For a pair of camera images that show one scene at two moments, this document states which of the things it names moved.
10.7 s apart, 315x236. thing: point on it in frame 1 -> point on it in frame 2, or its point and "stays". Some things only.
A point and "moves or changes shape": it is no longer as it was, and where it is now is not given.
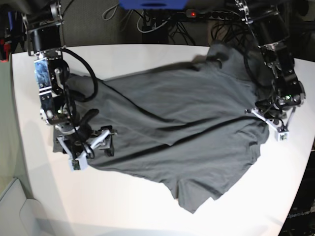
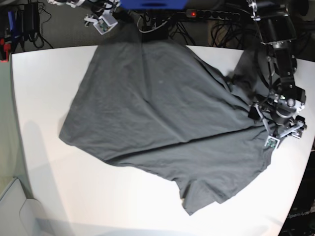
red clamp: [7, 47] stays
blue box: [153, 4] stays
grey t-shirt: [188, 125] moves or changes shape
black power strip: [217, 15] stays
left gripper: [103, 140] -> [107, 17]
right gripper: [278, 116] -> [293, 127]
